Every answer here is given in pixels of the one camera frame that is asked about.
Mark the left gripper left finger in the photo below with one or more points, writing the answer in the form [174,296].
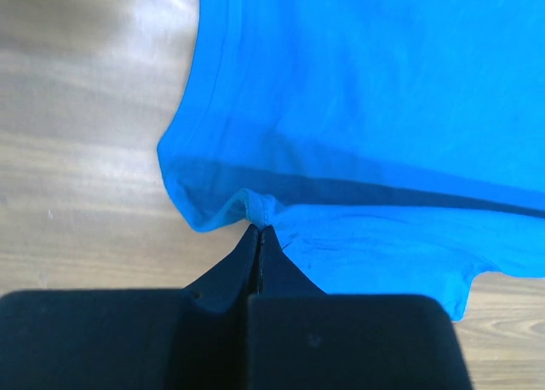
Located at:
[188,338]

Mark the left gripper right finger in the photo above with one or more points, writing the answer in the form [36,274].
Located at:
[301,338]

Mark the teal blue t-shirt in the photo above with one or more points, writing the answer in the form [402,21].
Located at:
[395,146]

